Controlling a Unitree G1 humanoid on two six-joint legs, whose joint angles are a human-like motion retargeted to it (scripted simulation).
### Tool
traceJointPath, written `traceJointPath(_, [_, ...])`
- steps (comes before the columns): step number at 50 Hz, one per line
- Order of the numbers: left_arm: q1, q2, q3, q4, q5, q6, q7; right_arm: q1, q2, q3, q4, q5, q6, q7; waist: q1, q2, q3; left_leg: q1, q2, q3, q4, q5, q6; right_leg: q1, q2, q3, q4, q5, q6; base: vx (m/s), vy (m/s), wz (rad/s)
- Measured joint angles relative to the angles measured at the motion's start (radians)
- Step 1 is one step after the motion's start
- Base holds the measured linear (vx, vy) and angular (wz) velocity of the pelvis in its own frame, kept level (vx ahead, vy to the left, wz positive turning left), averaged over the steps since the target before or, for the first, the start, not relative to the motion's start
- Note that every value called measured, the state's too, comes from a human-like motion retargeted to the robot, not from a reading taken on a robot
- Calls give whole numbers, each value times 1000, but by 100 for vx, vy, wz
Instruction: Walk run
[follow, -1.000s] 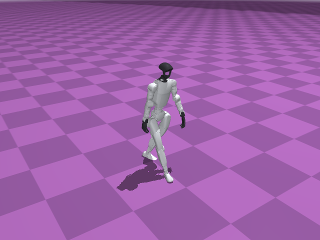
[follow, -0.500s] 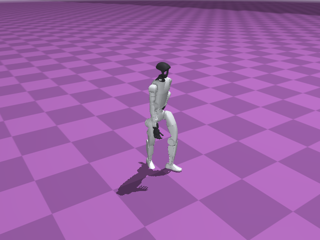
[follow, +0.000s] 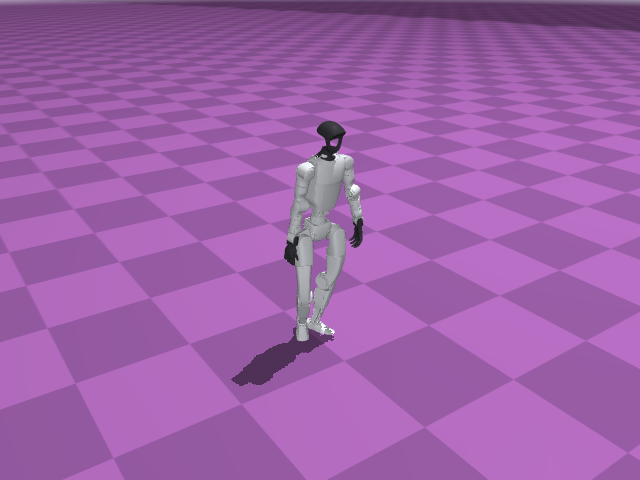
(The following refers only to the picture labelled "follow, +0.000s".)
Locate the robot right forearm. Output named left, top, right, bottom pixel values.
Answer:
left=287, top=201, right=303, bottom=244

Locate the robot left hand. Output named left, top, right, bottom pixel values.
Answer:
left=349, top=218, right=363, bottom=248

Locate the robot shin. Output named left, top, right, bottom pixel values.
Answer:
left=311, top=282, right=336, bottom=325
left=296, top=293, right=310, bottom=326

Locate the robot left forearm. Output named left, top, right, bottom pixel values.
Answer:
left=348, top=186, right=364, bottom=225

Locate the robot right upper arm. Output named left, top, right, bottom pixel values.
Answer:
left=293, top=161, right=317, bottom=213

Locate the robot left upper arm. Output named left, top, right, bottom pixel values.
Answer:
left=340, top=154, right=361, bottom=199

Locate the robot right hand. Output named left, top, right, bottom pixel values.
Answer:
left=284, top=236, right=299, bottom=266

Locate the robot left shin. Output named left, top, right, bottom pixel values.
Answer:
left=311, top=282, right=336, bottom=325

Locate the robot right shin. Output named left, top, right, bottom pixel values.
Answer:
left=296, top=293, right=310, bottom=326

